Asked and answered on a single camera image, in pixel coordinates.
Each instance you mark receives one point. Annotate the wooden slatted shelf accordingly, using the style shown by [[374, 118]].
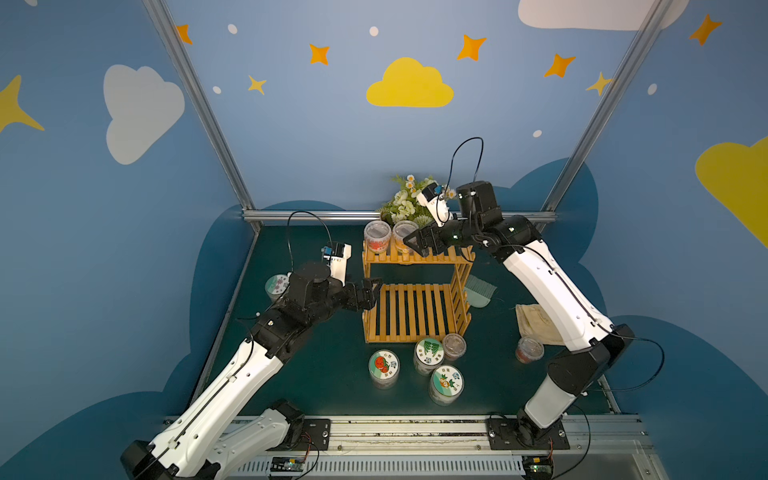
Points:
[[410, 312]]

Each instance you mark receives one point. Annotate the right small circuit board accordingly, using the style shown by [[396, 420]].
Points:
[[538, 467]]

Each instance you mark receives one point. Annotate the clear seed cup near shelf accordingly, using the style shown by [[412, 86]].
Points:
[[454, 346]]

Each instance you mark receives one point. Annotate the potted white flower bouquet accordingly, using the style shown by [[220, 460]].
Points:
[[404, 204]]

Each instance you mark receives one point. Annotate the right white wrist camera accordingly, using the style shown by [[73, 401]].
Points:
[[433, 198]]

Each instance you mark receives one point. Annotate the jar with floral lid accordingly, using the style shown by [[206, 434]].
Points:
[[276, 286]]

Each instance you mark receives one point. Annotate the jar with strawberry lid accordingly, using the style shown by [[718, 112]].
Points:
[[384, 368]]

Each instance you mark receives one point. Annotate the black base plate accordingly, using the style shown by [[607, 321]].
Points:
[[314, 431], [511, 434]]

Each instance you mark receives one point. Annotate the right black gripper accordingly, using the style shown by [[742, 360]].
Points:
[[432, 237]]

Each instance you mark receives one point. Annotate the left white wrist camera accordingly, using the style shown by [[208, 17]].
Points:
[[336, 255]]

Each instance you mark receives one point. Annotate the clear seed cup red base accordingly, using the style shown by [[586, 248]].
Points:
[[377, 235]]

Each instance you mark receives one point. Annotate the aluminium mounting rail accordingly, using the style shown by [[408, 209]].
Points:
[[457, 447]]

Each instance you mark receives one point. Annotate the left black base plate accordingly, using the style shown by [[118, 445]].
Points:
[[314, 431]]

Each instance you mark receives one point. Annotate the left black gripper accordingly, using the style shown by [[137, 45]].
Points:
[[357, 295]]

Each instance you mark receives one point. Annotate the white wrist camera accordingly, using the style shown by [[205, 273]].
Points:
[[433, 198], [336, 255]]

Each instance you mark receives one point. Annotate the left small circuit board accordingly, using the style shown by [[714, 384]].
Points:
[[287, 465]]

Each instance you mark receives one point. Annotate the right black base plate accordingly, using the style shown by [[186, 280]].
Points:
[[511, 434]]

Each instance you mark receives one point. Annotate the beige work glove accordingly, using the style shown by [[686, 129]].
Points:
[[534, 322]]

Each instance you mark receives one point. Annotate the clear seed cup orange base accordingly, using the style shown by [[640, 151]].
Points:
[[400, 231]]

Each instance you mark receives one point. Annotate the small circuit board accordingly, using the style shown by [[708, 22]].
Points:
[[538, 467], [287, 465]]

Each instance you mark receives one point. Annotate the jar with green tree lid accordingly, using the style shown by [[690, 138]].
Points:
[[428, 355]]

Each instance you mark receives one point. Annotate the jar with pineapple lid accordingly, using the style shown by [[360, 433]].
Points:
[[446, 385]]

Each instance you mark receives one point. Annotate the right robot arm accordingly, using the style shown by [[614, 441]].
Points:
[[592, 343]]

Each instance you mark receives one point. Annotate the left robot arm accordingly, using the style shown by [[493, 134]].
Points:
[[197, 444]]

